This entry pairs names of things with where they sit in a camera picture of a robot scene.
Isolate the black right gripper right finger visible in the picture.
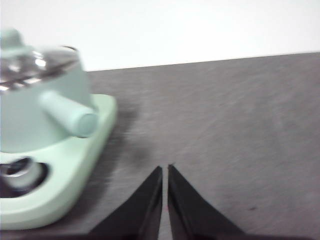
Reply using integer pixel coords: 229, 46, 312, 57
167, 163, 247, 240

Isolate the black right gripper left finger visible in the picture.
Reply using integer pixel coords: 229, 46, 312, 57
88, 165, 163, 240

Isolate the glass lid with green knob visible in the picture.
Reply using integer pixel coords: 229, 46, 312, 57
0, 27, 79, 91

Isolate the mint green breakfast machine base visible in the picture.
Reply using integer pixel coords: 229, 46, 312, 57
0, 93, 118, 223

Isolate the silver control knob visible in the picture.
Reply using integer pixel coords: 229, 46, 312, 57
0, 156, 49, 199

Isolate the mint green pot with handle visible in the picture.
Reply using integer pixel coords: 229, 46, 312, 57
0, 46, 98, 154

